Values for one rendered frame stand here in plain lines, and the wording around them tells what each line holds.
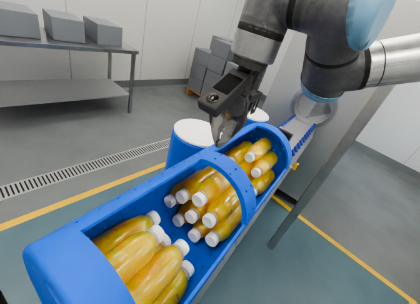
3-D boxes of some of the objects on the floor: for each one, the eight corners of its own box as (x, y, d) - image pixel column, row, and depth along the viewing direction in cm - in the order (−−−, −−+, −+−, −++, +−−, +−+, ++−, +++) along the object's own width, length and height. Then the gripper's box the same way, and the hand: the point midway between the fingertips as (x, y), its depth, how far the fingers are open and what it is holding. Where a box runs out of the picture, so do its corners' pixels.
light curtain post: (275, 245, 193) (421, 47, 104) (272, 249, 188) (424, 47, 100) (269, 241, 195) (407, 44, 106) (266, 245, 190) (409, 42, 102)
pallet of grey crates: (249, 113, 454) (272, 55, 392) (227, 119, 397) (250, 52, 335) (209, 90, 510) (224, 37, 448) (185, 92, 453) (197, 31, 391)
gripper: (278, 67, 45) (244, 147, 56) (242, 52, 49) (216, 131, 60) (264, 67, 39) (227, 159, 50) (223, 51, 42) (198, 141, 53)
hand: (217, 143), depth 52 cm, fingers closed
